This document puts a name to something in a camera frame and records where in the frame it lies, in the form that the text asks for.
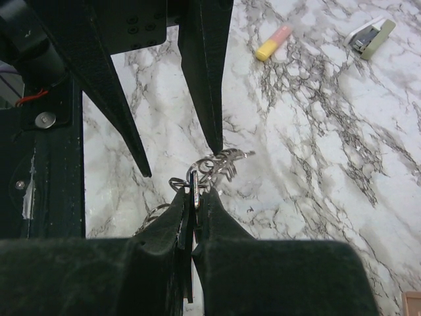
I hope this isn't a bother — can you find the pink yellow highlighter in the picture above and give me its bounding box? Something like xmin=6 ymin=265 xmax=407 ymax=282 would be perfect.
xmin=255 ymin=26 xmax=292 ymax=61

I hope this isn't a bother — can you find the peach plastic file organizer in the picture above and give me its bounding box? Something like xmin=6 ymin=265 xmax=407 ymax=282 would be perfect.
xmin=402 ymin=292 xmax=421 ymax=316

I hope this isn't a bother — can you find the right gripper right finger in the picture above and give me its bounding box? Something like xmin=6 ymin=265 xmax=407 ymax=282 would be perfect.
xmin=192 ymin=190 xmax=378 ymax=315

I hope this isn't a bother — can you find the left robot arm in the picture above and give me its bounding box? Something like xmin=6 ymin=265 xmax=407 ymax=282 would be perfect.
xmin=1 ymin=1 xmax=233 ymax=177

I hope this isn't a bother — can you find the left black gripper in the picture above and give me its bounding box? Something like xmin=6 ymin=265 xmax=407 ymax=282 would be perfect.
xmin=32 ymin=0 xmax=234 ymax=177

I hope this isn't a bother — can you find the silver key black head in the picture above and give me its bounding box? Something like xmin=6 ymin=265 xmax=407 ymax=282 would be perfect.
xmin=178 ymin=171 xmax=200 ymax=303

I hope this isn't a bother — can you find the grey white stapler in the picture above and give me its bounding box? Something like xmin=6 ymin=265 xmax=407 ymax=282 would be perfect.
xmin=343 ymin=16 xmax=396 ymax=61

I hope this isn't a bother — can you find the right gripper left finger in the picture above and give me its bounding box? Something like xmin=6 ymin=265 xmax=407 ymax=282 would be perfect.
xmin=1 ymin=192 xmax=186 ymax=315

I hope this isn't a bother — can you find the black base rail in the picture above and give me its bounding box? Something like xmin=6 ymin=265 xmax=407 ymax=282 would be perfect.
xmin=1 ymin=76 xmax=86 ymax=240

